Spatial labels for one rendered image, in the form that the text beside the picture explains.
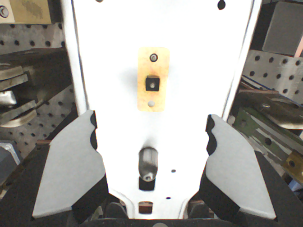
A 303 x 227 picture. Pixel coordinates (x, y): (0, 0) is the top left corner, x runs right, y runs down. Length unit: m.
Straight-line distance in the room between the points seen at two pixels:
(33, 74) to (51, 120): 0.49
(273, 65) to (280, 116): 0.40
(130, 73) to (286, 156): 0.21
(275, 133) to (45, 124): 0.69
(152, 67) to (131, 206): 0.30
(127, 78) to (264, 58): 0.50
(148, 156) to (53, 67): 0.18
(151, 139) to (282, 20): 0.24
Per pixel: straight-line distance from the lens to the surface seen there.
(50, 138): 0.39
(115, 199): 0.77
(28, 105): 0.20
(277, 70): 0.66
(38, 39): 0.60
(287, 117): 0.26
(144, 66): 0.19
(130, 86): 0.21
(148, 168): 0.23
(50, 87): 0.24
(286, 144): 0.23
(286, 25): 0.28
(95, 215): 0.44
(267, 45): 0.26
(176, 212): 0.42
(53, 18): 0.21
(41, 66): 0.22
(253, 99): 0.29
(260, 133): 0.25
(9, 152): 0.87
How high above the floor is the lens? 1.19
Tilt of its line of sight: 61 degrees down
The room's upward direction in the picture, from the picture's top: 179 degrees clockwise
